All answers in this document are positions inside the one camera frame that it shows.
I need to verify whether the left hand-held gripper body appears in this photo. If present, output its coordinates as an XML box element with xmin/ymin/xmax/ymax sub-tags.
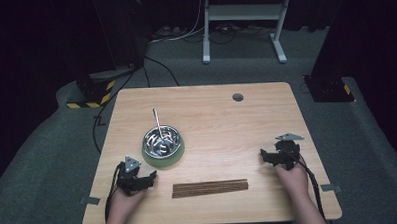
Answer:
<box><xmin>115</xmin><ymin>155</ymin><xmax>154</xmax><ymax>197</ymax></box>

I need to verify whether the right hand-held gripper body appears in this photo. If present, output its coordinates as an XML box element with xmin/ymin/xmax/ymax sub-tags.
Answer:
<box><xmin>266</xmin><ymin>131</ymin><xmax>307</xmax><ymax>173</ymax></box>

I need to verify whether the stainless steel bowl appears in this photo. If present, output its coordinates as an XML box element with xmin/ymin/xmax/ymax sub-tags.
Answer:
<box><xmin>141</xmin><ymin>125</ymin><xmax>183</xmax><ymax>160</ymax></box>

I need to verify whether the row of wooden chopsticks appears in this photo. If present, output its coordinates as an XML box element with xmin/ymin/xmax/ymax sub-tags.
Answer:
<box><xmin>171</xmin><ymin>178</ymin><xmax>250</xmax><ymax>199</ymax></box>

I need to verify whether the person's left hand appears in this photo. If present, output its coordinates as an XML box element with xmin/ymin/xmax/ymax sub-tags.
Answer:
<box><xmin>108</xmin><ymin>188</ymin><xmax>148</xmax><ymax>219</ymax></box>

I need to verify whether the person's right hand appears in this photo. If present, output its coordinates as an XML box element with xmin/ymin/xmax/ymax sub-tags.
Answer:
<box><xmin>273</xmin><ymin>160</ymin><xmax>311</xmax><ymax>197</ymax></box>

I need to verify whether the grey tape piece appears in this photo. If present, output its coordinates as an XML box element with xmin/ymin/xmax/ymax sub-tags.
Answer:
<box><xmin>320</xmin><ymin>183</ymin><xmax>343</xmax><ymax>194</ymax></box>
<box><xmin>78</xmin><ymin>195</ymin><xmax>102</xmax><ymax>207</ymax></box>

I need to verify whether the metal spoon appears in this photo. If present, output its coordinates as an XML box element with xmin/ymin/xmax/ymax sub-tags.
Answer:
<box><xmin>152</xmin><ymin>107</ymin><xmax>170</xmax><ymax>154</ymax></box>

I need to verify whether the black stand base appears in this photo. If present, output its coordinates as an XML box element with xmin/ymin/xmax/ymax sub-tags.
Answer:
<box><xmin>300</xmin><ymin>0</ymin><xmax>357</xmax><ymax>105</ymax></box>

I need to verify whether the black stand with striped base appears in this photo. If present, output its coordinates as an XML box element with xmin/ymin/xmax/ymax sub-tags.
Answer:
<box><xmin>63</xmin><ymin>0</ymin><xmax>155</xmax><ymax>110</ymax></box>

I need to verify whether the white metal stand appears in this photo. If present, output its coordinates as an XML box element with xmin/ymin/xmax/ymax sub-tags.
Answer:
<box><xmin>200</xmin><ymin>0</ymin><xmax>297</xmax><ymax>67</ymax></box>

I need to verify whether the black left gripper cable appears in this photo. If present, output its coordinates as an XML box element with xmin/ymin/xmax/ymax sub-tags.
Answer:
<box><xmin>102</xmin><ymin>162</ymin><xmax>127</xmax><ymax>223</ymax></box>

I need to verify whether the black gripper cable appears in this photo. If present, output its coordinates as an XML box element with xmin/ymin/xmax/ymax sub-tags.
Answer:
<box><xmin>102</xmin><ymin>162</ymin><xmax>127</xmax><ymax>223</ymax></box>
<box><xmin>296</xmin><ymin>153</ymin><xmax>326</xmax><ymax>223</ymax></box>

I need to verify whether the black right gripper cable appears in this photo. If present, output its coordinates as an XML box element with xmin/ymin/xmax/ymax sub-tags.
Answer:
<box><xmin>296</xmin><ymin>153</ymin><xmax>326</xmax><ymax>223</ymax></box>

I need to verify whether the black floor cable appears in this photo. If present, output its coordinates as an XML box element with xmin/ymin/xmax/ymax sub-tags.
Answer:
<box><xmin>90</xmin><ymin>54</ymin><xmax>183</xmax><ymax>154</ymax></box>

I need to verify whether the white floor cable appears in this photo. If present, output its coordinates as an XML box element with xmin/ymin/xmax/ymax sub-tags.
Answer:
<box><xmin>147</xmin><ymin>0</ymin><xmax>208</xmax><ymax>46</ymax></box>

